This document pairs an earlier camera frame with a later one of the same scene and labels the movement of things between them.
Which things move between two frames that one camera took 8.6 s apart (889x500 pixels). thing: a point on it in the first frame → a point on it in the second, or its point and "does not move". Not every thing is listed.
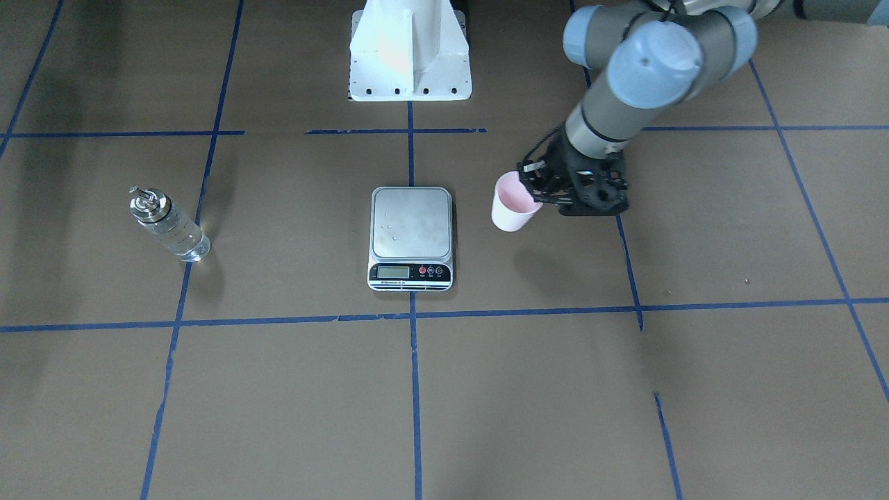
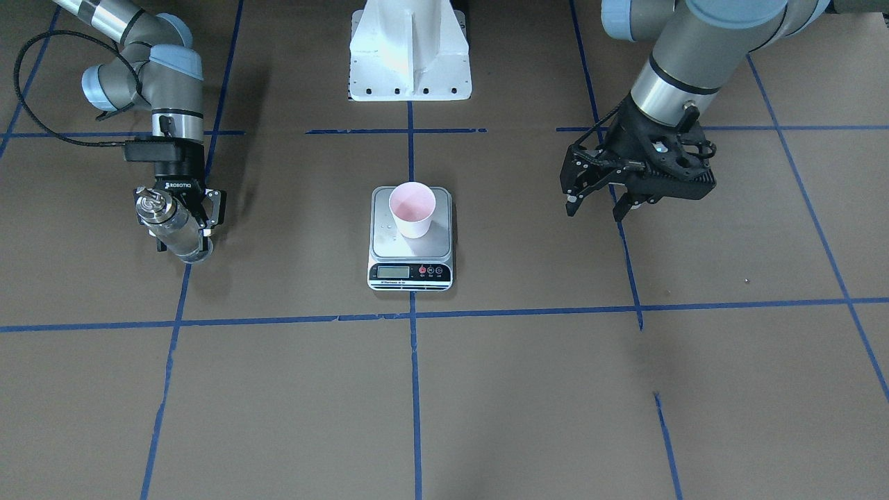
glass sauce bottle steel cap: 173,228 does not move
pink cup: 513,205 → 412,203
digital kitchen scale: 411,245 does not move
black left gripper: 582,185 → 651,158
